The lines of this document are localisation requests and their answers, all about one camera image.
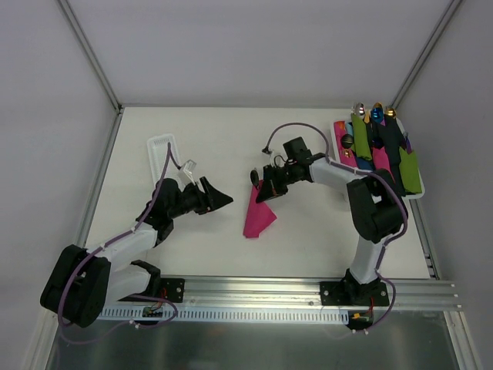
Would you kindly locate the black spoon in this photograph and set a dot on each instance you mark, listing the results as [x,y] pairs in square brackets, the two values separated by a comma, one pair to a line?
[347,141]
[254,178]

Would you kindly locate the right black mount plate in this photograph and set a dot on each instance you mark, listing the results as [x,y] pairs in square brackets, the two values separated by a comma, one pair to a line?
[331,293]

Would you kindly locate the magenta paper napkin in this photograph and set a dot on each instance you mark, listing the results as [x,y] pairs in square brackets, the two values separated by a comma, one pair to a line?
[259,216]

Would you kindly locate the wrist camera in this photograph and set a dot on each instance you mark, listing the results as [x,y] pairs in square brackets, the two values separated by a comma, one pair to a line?
[276,159]
[186,173]

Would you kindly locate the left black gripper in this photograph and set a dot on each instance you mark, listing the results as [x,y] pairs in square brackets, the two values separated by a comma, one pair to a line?
[206,195]

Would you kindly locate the black napkin roll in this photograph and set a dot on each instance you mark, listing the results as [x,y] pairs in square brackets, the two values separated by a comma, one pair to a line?
[391,136]

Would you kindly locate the black spoon in roll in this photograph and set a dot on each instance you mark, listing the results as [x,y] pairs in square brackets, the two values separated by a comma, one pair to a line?
[347,141]

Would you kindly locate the black mount plate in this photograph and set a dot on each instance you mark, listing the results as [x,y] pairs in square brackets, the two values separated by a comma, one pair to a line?
[171,289]
[331,293]

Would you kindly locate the blue spoon in roll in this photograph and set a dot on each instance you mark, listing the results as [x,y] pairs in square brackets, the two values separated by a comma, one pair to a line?
[377,113]

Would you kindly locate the gold spoon in roll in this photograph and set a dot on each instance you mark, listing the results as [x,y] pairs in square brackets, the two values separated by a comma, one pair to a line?
[390,112]

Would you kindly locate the silver spoon in roll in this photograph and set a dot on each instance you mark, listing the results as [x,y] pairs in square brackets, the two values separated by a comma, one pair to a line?
[359,110]

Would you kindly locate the magenta napkin roll middle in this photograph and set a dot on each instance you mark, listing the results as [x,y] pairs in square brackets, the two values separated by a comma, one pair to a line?
[380,159]

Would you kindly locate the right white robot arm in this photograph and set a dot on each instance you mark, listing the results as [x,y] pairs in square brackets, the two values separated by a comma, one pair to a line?
[377,209]

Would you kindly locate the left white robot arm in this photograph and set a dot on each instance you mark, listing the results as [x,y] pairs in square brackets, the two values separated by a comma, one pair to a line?
[84,280]

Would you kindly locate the magenta napkin roll left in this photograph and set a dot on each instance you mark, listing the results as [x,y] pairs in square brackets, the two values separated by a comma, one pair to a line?
[346,156]

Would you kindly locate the white slotted cable duct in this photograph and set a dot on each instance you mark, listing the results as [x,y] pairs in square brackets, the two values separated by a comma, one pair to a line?
[237,315]

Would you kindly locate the green napkin roll right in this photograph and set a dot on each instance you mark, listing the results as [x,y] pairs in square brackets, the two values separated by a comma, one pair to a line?
[409,171]

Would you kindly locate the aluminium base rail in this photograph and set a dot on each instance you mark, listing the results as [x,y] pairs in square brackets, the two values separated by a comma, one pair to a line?
[289,292]

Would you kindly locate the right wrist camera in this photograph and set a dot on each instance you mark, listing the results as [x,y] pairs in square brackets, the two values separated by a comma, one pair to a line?
[276,159]

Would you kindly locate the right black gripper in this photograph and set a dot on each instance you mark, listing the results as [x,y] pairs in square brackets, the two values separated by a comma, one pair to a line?
[275,181]

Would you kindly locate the left black mount plate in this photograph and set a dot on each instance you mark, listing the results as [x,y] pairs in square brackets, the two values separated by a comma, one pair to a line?
[171,289]

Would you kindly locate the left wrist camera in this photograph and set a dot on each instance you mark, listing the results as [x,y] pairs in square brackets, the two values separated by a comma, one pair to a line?
[186,173]

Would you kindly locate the white perforated cutlery basket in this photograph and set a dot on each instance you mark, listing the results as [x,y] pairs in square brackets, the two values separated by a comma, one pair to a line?
[157,150]

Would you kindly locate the blue napkin roll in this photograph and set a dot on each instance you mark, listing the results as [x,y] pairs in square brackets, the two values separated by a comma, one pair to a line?
[364,164]

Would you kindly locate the magenta napkin roll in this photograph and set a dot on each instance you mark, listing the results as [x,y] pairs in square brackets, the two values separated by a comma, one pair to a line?
[380,159]
[346,156]

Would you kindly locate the white tray of rolls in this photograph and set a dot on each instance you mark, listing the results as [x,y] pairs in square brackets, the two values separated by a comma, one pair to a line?
[408,196]

